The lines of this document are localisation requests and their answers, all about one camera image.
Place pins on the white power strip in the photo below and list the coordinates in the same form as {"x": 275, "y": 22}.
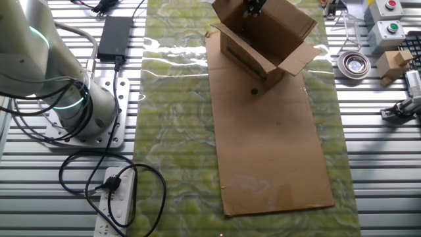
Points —
{"x": 122, "y": 204}

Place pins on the black clamp stand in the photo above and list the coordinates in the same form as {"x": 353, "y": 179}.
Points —
{"x": 330, "y": 10}

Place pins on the black power adapter brick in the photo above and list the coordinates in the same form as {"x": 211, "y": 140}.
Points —
{"x": 115, "y": 37}

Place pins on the metal clamp bracket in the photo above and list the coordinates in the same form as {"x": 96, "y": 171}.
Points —
{"x": 399, "y": 110}

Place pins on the black keyboard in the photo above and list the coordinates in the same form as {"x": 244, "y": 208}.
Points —
{"x": 412, "y": 44}

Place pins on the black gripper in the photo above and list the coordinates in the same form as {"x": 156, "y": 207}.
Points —
{"x": 255, "y": 3}

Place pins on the green marble pattern mat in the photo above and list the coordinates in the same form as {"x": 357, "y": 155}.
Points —
{"x": 174, "y": 115}

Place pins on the small cardboard block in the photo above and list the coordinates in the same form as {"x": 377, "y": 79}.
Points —
{"x": 391, "y": 66}

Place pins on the grey box green button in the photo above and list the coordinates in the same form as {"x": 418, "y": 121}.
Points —
{"x": 381, "y": 37}

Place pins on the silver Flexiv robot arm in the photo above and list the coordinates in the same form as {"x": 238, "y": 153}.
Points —
{"x": 29, "y": 56}

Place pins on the flat brown cardboard sheet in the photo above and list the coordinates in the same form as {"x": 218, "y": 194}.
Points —
{"x": 269, "y": 148}

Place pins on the grey box red button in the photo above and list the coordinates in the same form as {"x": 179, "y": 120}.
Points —
{"x": 383, "y": 11}

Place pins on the brown cardboard box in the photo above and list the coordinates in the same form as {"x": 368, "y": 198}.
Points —
{"x": 263, "y": 36}

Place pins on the white ribbed device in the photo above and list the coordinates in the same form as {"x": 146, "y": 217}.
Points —
{"x": 413, "y": 82}

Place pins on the round silver dish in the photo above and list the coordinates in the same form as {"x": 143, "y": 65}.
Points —
{"x": 353, "y": 64}

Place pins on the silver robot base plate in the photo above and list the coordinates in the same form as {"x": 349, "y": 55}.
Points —
{"x": 122, "y": 95}

